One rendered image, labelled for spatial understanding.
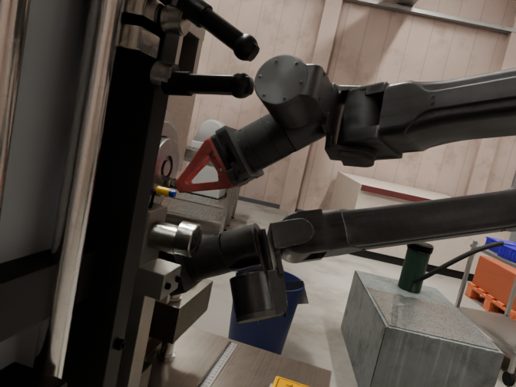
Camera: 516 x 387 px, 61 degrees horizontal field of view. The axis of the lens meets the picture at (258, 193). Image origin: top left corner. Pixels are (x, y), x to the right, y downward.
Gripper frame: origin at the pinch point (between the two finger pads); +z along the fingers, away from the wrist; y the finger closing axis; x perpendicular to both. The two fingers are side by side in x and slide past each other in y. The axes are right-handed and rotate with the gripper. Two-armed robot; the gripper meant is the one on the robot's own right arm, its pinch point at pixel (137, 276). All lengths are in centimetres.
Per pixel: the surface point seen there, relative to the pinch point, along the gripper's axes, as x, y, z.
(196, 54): 55, 79, 4
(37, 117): 13.2, -40.0, -21.3
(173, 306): -6.5, 4.0, -2.1
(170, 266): 1.2, -8.9, -10.1
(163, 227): 5.9, -10.8, -11.7
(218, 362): -20.8, 15.5, -1.5
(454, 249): -142, 568, -125
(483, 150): -37, 839, -261
